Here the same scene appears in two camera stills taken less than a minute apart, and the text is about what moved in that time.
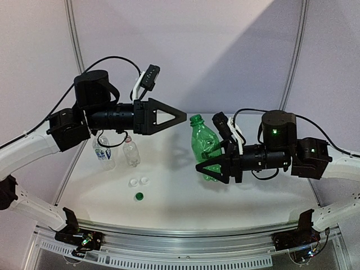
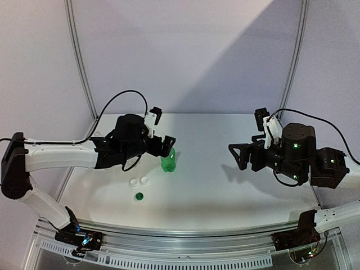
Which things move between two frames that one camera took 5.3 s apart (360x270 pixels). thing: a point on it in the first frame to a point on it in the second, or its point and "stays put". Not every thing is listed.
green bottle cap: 139,196 stays put
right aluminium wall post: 305,6 stays put
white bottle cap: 144,180 stays put
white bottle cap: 133,182 stays put
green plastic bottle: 206,144 to 169,163
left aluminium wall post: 72,27 stays put
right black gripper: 228,161 to 255,147
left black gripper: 145,116 to 165,152
